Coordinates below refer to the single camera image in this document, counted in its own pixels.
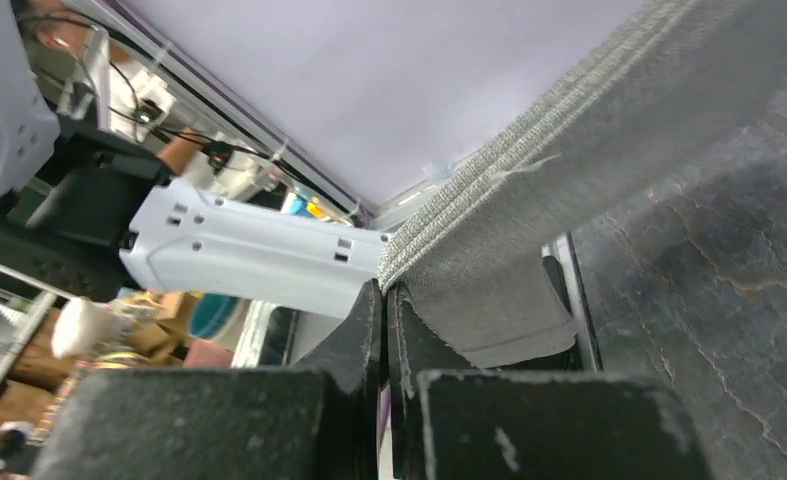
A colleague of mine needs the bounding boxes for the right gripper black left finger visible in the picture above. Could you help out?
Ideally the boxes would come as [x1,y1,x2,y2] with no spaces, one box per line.
[31,280,383,479]

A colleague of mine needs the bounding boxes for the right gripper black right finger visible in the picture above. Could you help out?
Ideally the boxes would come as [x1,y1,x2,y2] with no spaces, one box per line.
[386,285,712,479]

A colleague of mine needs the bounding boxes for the grey cloth napkin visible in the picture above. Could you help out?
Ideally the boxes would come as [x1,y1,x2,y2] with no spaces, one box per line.
[377,1,787,367]

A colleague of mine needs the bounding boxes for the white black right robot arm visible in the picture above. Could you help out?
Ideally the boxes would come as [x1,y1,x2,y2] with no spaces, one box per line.
[0,1,714,479]

